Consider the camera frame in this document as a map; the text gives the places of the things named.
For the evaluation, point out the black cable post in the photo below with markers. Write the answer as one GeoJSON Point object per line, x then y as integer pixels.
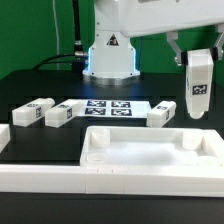
{"type": "Point", "coordinates": [78, 65]}

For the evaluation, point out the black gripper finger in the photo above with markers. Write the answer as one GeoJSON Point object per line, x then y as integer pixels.
{"type": "Point", "coordinates": [216, 50]}

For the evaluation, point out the white front fence bar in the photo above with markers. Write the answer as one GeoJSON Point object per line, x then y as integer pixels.
{"type": "Point", "coordinates": [158, 180]}

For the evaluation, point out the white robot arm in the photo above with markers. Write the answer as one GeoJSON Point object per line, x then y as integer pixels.
{"type": "Point", "coordinates": [116, 21]}

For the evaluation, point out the white fence bar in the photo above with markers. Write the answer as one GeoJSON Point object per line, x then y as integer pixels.
{"type": "Point", "coordinates": [4, 136]}
{"type": "Point", "coordinates": [158, 180]}

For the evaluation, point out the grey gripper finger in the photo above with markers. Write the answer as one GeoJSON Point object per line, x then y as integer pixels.
{"type": "Point", "coordinates": [176, 46]}

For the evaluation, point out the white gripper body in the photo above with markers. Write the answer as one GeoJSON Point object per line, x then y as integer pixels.
{"type": "Point", "coordinates": [148, 17]}

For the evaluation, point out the white marker sheet with tags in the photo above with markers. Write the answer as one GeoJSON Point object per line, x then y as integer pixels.
{"type": "Point", "coordinates": [115, 108]}

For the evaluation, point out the white desk top tray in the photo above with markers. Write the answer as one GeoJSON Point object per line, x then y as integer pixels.
{"type": "Point", "coordinates": [144, 147]}

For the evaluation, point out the white left fence bar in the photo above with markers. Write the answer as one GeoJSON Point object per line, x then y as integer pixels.
{"type": "Point", "coordinates": [4, 136]}

